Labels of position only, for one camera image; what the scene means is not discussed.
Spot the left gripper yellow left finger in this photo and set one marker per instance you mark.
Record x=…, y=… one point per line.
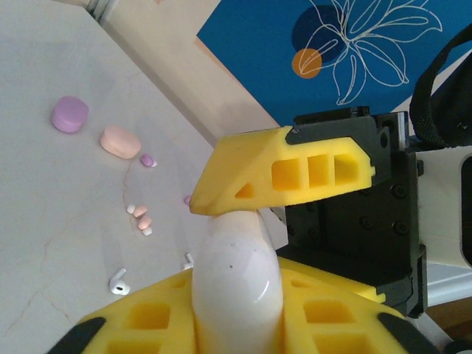
x=110, y=326

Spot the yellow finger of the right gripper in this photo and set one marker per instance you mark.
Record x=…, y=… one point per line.
x=239, y=162

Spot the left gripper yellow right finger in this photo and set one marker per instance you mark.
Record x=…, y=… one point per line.
x=291, y=326

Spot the white earbud charging case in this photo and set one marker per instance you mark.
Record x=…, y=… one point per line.
x=236, y=287

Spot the pink earbud charging case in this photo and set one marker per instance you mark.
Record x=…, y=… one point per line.
x=119, y=142

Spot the purple earbud charging case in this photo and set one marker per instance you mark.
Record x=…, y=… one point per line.
x=69, y=114

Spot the white earbud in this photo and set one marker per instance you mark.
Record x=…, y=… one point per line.
x=118, y=284
x=188, y=262

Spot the purple earbud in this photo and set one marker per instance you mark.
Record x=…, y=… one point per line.
x=188, y=200
x=147, y=159

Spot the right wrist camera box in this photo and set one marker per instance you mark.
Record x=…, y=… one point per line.
x=439, y=206

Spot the aluminium frame post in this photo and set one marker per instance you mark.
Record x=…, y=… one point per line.
x=101, y=9

